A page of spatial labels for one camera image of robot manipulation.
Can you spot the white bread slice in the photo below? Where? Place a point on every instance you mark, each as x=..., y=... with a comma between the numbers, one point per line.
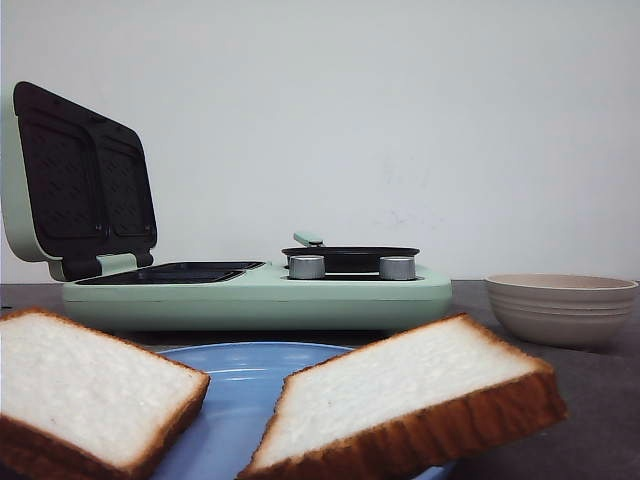
x=396, y=407
x=77, y=403

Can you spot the mint green sandwich maker lid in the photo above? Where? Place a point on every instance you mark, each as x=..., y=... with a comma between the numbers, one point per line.
x=74, y=187

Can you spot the beige ribbed bowl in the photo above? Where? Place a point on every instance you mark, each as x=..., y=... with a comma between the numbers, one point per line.
x=559, y=309

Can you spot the left silver control knob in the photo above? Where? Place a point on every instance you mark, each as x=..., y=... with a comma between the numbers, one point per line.
x=306, y=267

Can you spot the silver control knob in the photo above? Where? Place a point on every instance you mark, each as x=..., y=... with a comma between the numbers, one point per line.
x=397, y=268
x=306, y=267

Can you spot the right silver control knob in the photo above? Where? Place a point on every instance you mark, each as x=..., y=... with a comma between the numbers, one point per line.
x=397, y=268

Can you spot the mint green sandwich maker base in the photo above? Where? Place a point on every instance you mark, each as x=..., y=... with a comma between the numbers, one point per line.
x=248, y=296

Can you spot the blue round plate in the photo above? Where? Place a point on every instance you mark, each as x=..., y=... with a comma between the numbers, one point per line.
x=246, y=380

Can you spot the black frying pan green handle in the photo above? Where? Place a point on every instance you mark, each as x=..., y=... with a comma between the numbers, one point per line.
x=345, y=259

